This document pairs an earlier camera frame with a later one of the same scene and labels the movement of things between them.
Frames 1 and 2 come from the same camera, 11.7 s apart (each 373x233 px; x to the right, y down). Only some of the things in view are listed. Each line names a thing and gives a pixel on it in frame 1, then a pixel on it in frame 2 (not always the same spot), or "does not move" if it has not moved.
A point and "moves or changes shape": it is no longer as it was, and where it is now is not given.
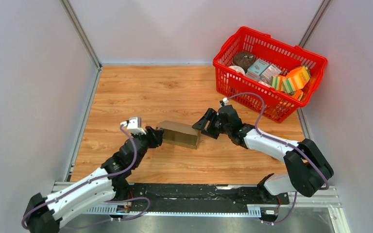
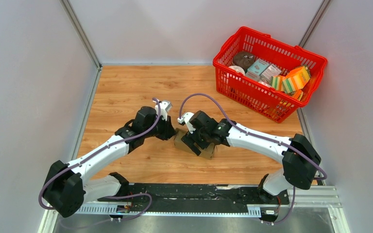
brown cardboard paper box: [179, 133] moves or changes shape
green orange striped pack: [276, 82] does not move
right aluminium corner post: [324, 6] does not move
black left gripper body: [147, 142] -> [161, 130]
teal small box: [258, 67] does not move
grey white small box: [272, 70] does not move
